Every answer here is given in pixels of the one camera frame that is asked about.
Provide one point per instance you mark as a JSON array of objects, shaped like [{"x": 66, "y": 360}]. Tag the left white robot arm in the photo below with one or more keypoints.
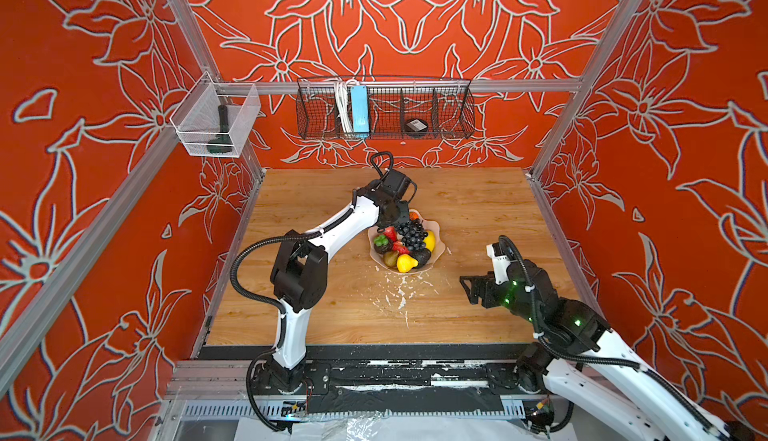
[{"x": 300, "y": 272}]

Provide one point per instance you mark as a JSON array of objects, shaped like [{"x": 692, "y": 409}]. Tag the red wrinkled strawberry fruit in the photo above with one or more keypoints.
[{"x": 400, "y": 247}]

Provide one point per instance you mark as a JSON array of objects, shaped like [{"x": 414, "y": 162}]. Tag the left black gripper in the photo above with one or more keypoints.
[{"x": 402, "y": 206}]

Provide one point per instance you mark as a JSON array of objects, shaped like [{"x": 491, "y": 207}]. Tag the dark green brush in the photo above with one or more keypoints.
[{"x": 222, "y": 142}]

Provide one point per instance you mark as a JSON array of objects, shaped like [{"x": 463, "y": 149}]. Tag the black wire basket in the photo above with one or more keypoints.
[{"x": 323, "y": 107}]

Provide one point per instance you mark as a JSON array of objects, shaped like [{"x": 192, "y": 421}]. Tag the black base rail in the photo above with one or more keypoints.
[{"x": 416, "y": 379}]

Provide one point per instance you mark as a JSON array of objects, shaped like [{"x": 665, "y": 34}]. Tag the light blue box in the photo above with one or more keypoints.
[{"x": 360, "y": 110}]

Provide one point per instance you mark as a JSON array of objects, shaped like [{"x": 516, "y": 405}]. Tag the dark avocado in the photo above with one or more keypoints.
[{"x": 421, "y": 257}]

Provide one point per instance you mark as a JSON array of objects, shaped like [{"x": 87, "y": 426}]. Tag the clear plastic bin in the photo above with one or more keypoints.
[{"x": 195, "y": 120}]

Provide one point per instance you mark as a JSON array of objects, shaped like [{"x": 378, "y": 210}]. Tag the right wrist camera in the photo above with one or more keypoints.
[{"x": 500, "y": 262}]

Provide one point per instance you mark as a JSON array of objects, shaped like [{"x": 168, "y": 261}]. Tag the large yellow lemon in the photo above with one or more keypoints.
[{"x": 430, "y": 240}]

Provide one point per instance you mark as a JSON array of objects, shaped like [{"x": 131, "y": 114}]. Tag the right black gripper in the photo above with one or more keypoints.
[{"x": 488, "y": 283}]

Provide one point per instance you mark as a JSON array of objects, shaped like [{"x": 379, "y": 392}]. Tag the pink scalloped fruit bowl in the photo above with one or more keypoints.
[{"x": 439, "y": 250}]

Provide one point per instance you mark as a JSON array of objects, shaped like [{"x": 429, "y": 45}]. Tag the small yellow lemon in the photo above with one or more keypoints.
[{"x": 406, "y": 263}]

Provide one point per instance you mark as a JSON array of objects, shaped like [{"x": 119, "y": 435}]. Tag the brown kiwi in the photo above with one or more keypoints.
[{"x": 390, "y": 258}]

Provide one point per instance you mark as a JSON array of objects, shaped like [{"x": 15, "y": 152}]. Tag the black round puck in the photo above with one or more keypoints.
[{"x": 416, "y": 128}]

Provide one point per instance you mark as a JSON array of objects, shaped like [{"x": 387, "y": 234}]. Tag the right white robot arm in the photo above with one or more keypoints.
[{"x": 578, "y": 356}]

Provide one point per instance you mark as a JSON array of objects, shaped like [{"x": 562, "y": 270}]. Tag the black grape bunch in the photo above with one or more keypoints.
[{"x": 412, "y": 234}]

